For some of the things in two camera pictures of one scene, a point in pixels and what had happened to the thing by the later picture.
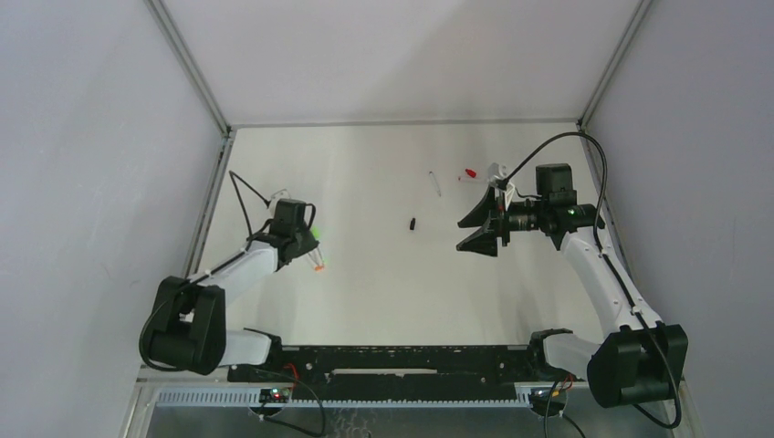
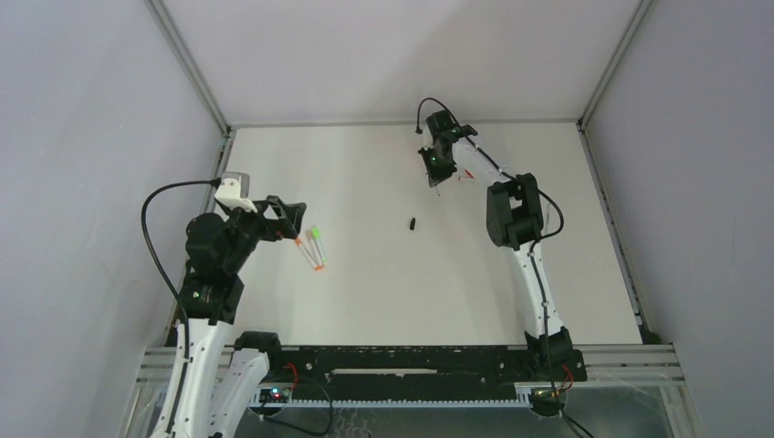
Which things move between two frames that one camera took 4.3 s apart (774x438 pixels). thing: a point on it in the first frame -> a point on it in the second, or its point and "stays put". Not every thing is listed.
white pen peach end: (319, 265) stays put
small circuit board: (275, 395) stays put
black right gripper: (501, 219) -> (440, 161)
